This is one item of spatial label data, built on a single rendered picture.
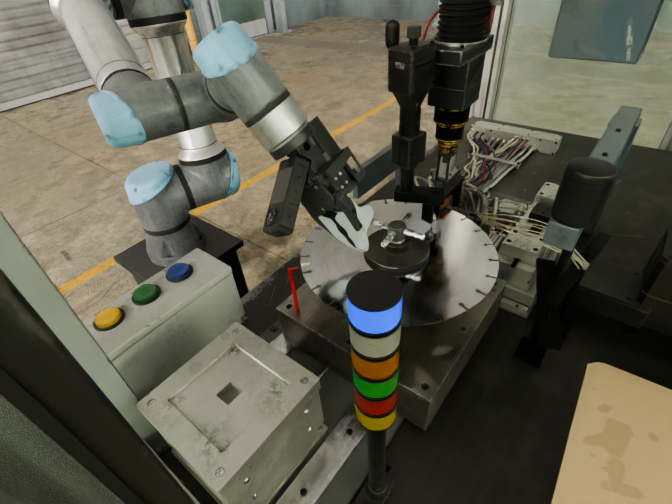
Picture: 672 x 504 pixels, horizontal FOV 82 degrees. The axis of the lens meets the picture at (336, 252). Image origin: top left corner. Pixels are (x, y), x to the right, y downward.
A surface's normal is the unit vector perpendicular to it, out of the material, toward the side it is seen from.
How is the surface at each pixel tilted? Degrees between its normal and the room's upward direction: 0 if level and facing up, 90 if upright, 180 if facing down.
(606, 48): 90
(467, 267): 0
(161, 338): 90
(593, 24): 90
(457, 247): 0
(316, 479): 0
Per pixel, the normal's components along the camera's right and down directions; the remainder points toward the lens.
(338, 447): -0.07, -0.77
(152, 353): 0.78, 0.35
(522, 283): -0.62, 0.53
